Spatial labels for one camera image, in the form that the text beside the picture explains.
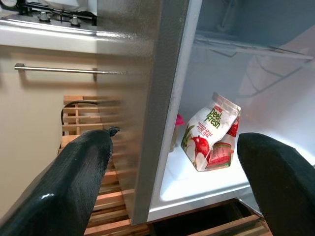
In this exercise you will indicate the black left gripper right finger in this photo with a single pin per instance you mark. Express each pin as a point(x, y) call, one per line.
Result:
point(283, 186)

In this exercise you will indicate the apple juice carton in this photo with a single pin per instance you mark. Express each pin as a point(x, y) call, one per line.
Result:
point(209, 127)

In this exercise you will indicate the pink lidded cup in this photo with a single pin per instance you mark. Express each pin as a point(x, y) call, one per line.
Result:
point(180, 120)

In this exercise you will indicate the silver stove knob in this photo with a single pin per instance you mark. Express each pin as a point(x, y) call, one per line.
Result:
point(44, 16)
point(75, 20)

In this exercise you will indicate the beige cabinet white countertop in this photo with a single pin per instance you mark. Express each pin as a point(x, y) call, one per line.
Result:
point(37, 110)

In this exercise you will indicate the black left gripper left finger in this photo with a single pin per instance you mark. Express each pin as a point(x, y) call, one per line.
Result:
point(61, 186)

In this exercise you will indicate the grey mini fridge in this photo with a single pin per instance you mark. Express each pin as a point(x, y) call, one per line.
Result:
point(147, 73)

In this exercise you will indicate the steel gas stove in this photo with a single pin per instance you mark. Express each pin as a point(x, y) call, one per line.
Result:
point(24, 21)

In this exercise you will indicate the wooden slatted rack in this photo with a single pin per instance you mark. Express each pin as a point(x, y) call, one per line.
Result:
point(110, 211)

